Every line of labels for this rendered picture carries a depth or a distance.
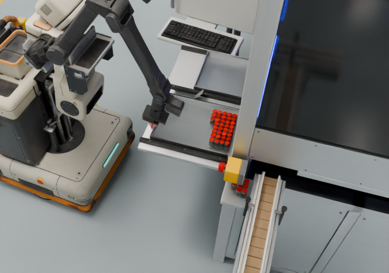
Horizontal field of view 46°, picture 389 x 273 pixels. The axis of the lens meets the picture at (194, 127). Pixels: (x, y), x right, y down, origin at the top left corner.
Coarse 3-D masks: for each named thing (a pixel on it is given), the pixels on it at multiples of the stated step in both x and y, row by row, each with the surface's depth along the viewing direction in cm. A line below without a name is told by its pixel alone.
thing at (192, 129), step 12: (192, 108) 211; (204, 108) 211; (216, 108) 210; (228, 108) 208; (168, 120) 205; (180, 120) 206; (192, 120) 206; (204, 120) 206; (156, 132) 201; (168, 132) 201; (180, 132) 201; (192, 132) 202; (204, 132) 202; (180, 144) 194; (192, 144) 198; (204, 144) 198
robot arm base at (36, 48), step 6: (36, 42) 184; (42, 42) 180; (30, 48) 182; (36, 48) 181; (42, 48) 179; (24, 54) 181; (30, 54) 182; (36, 54) 181; (42, 54) 180; (30, 60) 182; (36, 60) 184; (42, 60) 183; (48, 60) 184; (36, 66) 184; (42, 66) 186
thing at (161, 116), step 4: (148, 108) 192; (152, 108) 186; (164, 108) 188; (144, 112) 191; (148, 112) 191; (152, 112) 188; (156, 112) 186; (160, 112) 187; (164, 112) 193; (144, 116) 190; (148, 116) 190; (152, 116) 189; (156, 116) 189; (160, 116) 190; (164, 116) 192; (156, 120) 190; (160, 120) 190; (164, 120) 191; (164, 124) 191
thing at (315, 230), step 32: (288, 192) 187; (320, 192) 186; (288, 224) 207; (320, 224) 200; (352, 224) 193; (384, 224) 187; (288, 256) 230; (320, 256) 222; (352, 256) 213; (384, 256) 206
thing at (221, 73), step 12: (204, 60) 226; (216, 60) 231; (228, 60) 232; (240, 60) 229; (204, 72) 226; (216, 72) 226; (228, 72) 226; (240, 72) 227; (204, 84) 220; (216, 84) 221; (228, 84) 221; (240, 84) 221; (228, 96) 214; (240, 96) 217
